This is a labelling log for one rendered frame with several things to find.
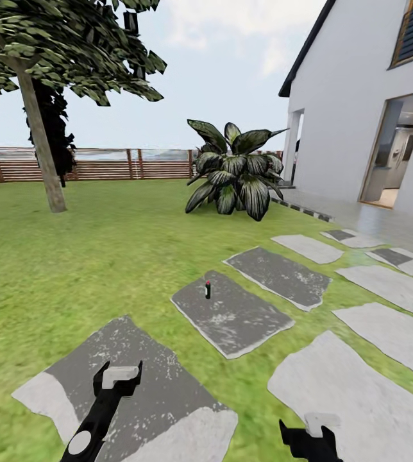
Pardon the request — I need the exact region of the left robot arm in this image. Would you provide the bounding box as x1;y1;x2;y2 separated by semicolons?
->
60;361;142;462

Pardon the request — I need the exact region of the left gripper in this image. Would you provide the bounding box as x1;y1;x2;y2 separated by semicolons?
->
93;361;142;412

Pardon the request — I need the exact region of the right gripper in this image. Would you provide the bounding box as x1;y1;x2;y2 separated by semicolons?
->
279;419;337;462

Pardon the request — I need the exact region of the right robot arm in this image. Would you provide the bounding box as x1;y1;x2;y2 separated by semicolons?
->
279;411;342;462

